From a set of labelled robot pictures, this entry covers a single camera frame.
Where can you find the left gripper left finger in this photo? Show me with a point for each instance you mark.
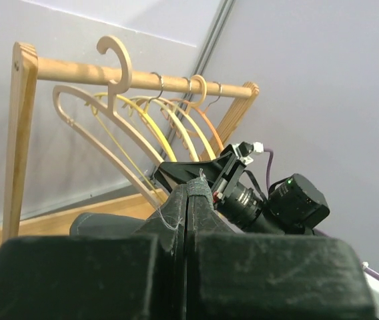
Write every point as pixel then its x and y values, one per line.
pixel 75 277

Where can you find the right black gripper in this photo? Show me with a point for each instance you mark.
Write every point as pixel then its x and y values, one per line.
pixel 237 194

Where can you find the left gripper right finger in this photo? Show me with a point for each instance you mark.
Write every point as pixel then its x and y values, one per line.
pixel 254 276

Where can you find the grey t shirt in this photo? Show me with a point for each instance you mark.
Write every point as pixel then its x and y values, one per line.
pixel 108 225

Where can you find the wooden hanger with metal hook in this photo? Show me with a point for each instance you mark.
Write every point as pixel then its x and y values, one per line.
pixel 206 113

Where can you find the wooden hanger blue shirt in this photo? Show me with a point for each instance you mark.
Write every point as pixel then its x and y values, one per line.
pixel 132 126

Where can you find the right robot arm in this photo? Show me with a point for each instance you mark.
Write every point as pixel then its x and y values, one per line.
pixel 293 207

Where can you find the wooden clothes rack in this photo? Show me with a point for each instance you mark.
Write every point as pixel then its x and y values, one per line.
pixel 56 143

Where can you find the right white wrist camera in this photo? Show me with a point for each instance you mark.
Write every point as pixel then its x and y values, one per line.
pixel 244 150

